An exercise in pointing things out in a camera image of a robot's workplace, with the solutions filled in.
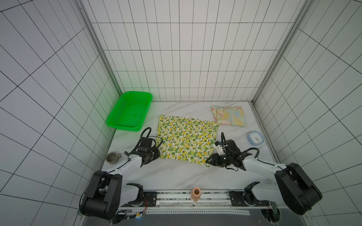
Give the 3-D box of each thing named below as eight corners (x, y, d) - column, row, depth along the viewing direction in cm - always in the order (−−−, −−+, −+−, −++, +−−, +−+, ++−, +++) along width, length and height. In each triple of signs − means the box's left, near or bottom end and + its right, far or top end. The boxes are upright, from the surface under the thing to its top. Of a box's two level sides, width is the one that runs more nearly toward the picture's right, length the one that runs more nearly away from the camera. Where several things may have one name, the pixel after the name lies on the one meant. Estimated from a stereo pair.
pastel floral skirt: (215, 126, 105) (215, 124, 103) (211, 107, 118) (212, 105, 116) (246, 126, 105) (248, 124, 103) (239, 107, 118) (240, 105, 116)
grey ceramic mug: (108, 164, 88) (104, 160, 83) (111, 156, 92) (107, 152, 87) (119, 164, 88) (115, 160, 83) (121, 156, 92) (118, 152, 87)
